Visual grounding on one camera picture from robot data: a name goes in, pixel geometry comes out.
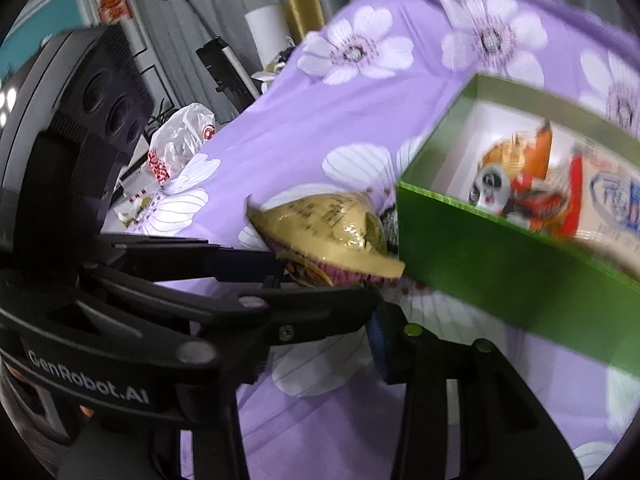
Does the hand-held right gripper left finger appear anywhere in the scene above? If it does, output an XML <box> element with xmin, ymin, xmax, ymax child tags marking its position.
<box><xmin>57</xmin><ymin>385</ymin><xmax>251</xmax><ymax>480</ymax></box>

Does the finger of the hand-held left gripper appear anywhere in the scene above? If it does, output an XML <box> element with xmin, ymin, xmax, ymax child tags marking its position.
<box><xmin>90</xmin><ymin>265</ymin><xmax>383</xmax><ymax>361</ymax></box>
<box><xmin>100</xmin><ymin>237</ymin><xmax>296</xmax><ymax>283</ymax></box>

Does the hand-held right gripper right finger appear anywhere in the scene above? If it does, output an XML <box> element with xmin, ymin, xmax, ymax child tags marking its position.
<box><xmin>367</xmin><ymin>305</ymin><xmax>585</xmax><ymax>480</ymax></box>

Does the gold ingot-shaped snack packet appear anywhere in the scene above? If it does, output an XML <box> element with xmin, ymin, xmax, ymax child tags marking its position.
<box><xmin>245</xmin><ymin>192</ymin><xmax>406</xmax><ymax>288</ymax></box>

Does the green cardboard box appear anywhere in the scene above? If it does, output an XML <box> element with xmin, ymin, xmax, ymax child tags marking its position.
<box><xmin>396</xmin><ymin>72</ymin><xmax>640</xmax><ymax>376</ymax></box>

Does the orange panda snack packet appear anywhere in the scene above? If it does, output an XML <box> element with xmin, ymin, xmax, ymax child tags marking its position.
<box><xmin>465</xmin><ymin>120</ymin><xmax>571</xmax><ymax>233</ymax></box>

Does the white blue snack packet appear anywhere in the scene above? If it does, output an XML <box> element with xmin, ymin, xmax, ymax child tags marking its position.
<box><xmin>565</xmin><ymin>145</ymin><xmax>640</xmax><ymax>246</ymax></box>

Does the white red plastic bag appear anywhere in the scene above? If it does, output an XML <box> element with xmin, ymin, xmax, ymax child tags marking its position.
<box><xmin>147</xmin><ymin>102</ymin><xmax>217</xmax><ymax>183</ymax></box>

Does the purple floral bedsheet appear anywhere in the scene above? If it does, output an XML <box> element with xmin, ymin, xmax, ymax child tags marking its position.
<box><xmin>100</xmin><ymin>0</ymin><xmax>640</xmax><ymax>480</ymax></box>

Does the black upright vacuum cleaner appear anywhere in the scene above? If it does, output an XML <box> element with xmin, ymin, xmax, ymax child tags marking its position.
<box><xmin>157</xmin><ymin>0</ymin><xmax>261</xmax><ymax>108</ymax></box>

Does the white board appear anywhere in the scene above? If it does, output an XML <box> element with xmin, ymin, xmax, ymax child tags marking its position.
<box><xmin>243</xmin><ymin>4</ymin><xmax>293</xmax><ymax>73</ymax></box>

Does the gold patterned curtain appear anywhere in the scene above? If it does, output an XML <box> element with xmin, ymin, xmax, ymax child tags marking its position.
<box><xmin>267</xmin><ymin>0</ymin><xmax>326</xmax><ymax>43</ymax></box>

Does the red wall ornament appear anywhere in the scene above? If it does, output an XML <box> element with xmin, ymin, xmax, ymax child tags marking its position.
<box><xmin>97</xmin><ymin>0</ymin><xmax>132</xmax><ymax>23</ymax></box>

